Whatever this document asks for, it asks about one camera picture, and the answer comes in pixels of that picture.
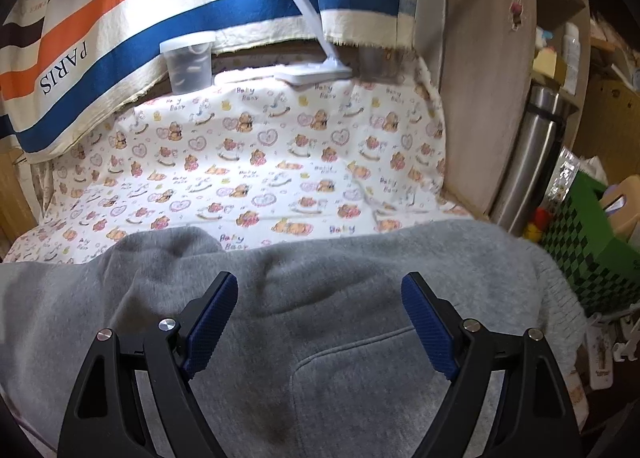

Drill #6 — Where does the clear plastic cup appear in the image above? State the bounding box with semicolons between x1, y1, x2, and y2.
160;41;215;94

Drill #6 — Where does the white plastic bottle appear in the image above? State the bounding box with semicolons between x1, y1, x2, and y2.
560;22;582;94

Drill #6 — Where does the white plastic clip holder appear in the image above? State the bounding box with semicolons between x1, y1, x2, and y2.
585;308;640;389

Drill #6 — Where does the white desk lamp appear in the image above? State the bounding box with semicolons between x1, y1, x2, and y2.
152;0;353;86

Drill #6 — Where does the green checkered box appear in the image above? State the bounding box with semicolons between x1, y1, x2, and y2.
542;173;640;314

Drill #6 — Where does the yellow cardboard box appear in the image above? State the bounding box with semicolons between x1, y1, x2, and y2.
532;51;568;84

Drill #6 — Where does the wooden shelf unit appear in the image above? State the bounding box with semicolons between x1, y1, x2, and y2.
440;0;591;224

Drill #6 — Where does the grey hooded sweatshirt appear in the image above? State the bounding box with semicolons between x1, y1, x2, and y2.
0;218;588;458

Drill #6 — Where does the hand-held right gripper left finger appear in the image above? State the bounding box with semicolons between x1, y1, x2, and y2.
57;272;239;458

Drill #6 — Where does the bear-printed table cloth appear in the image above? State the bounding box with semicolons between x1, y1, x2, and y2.
0;56;591;439

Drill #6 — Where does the beige plastic jug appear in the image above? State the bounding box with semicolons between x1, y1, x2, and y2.
600;175;640;239

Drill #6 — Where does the silver foil packet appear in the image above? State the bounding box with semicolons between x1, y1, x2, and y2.
550;145;581;204

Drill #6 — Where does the stainless steel thermos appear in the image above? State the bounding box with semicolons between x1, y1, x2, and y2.
492;86;571;239

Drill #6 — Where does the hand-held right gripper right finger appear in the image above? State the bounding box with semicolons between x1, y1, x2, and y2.
401;272;583;458

